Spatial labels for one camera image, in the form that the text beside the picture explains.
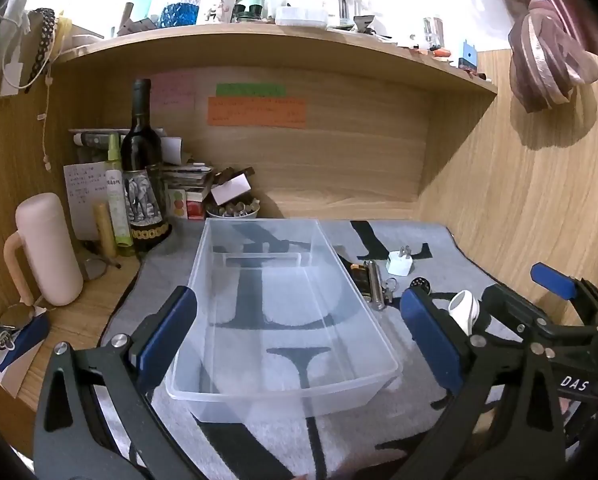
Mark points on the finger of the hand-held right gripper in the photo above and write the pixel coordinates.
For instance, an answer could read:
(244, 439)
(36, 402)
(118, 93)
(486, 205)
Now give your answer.
(514, 310)
(554, 281)

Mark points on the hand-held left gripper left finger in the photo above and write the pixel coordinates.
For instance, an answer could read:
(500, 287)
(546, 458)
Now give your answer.
(171, 330)

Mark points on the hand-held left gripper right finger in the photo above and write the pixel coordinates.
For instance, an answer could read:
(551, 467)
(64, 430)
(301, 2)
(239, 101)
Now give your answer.
(429, 340)

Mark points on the white handheld massager device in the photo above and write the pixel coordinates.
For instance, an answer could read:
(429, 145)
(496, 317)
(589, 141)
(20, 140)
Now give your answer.
(463, 310)

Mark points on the dark pine cone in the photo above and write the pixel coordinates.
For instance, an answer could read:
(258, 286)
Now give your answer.
(421, 284)

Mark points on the metal keyring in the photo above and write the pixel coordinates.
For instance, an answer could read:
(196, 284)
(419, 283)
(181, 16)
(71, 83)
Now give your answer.
(391, 287)

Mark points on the white plug adapter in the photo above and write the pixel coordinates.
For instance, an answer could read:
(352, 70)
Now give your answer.
(399, 262)

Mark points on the clear plastic storage bin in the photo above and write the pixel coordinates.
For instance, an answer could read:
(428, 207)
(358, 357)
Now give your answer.
(279, 310)

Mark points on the small round mirror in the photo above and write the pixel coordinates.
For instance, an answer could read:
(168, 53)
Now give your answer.
(95, 266)

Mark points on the yellow tube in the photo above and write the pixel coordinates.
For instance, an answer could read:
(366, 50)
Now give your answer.
(105, 230)

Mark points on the fruit print card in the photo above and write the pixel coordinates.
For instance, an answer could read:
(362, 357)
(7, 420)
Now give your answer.
(177, 203)

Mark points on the red small box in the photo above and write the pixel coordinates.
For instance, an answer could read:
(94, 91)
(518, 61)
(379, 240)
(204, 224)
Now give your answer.
(196, 205)

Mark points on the white bowl of stones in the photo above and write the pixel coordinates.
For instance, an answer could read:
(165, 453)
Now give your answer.
(234, 210)

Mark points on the grey mat with black letters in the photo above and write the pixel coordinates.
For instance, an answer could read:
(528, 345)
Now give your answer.
(259, 440)

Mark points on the dark slim box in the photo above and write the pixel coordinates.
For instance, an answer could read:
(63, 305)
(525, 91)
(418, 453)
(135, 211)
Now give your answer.
(158, 185)

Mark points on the green spray bottle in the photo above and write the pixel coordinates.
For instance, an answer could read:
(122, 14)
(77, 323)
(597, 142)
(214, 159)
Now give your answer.
(116, 195)

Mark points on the round metal disc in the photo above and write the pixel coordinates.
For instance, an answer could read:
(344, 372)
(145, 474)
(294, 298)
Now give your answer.
(19, 316)

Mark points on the brown box with white card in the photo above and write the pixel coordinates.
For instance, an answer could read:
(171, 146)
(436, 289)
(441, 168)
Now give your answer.
(231, 187)

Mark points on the stack of booklets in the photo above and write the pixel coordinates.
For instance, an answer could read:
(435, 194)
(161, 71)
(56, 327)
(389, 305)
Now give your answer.
(189, 175)

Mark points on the blue and white box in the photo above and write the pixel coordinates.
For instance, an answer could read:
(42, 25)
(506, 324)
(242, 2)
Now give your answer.
(14, 360)

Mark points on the handwritten paper note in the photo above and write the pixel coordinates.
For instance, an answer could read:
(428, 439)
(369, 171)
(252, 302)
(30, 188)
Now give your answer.
(81, 185)

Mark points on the white paper roll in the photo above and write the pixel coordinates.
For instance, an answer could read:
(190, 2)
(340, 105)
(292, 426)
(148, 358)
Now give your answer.
(171, 150)

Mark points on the dark wine bottle elephant label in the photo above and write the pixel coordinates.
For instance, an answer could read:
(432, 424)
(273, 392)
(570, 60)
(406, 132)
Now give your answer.
(140, 130)

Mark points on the patterned tube lying flat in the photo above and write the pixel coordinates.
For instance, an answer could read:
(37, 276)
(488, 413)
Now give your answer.
(96, 138)

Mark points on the striped pink curtain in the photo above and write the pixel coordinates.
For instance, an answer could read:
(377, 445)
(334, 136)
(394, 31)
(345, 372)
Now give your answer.
(544, 50)

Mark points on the orange paper note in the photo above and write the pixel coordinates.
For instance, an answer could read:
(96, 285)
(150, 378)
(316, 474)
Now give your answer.
(256, 111)

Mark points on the pink paper note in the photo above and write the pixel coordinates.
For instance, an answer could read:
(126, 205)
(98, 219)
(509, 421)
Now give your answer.
(174, 90)

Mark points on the blue small box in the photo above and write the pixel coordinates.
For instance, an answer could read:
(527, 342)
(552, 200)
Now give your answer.
(470, 54)

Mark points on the green paper note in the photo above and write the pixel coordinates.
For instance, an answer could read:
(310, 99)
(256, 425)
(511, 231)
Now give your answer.
(251, 89)

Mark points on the wooden shelf board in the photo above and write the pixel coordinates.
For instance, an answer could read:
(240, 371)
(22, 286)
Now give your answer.
(279, 42)

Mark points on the white hanging tag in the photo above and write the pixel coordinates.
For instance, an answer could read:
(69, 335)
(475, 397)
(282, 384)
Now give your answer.
(14, 60)

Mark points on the black patterned headband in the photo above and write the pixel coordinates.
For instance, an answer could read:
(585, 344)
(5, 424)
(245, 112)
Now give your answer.
(43, 45)

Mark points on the blue patterned glass bottle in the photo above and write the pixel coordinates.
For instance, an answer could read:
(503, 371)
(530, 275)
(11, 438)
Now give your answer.
(179, 10)

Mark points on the white printed mug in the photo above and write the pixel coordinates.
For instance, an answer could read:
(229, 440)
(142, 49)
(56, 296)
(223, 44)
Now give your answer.
(216, 7)

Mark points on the teal cup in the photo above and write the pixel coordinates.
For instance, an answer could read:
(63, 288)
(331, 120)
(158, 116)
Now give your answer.
(143, 5)

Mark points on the white shallow tray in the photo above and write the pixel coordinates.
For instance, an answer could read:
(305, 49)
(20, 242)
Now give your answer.
(301, 16)

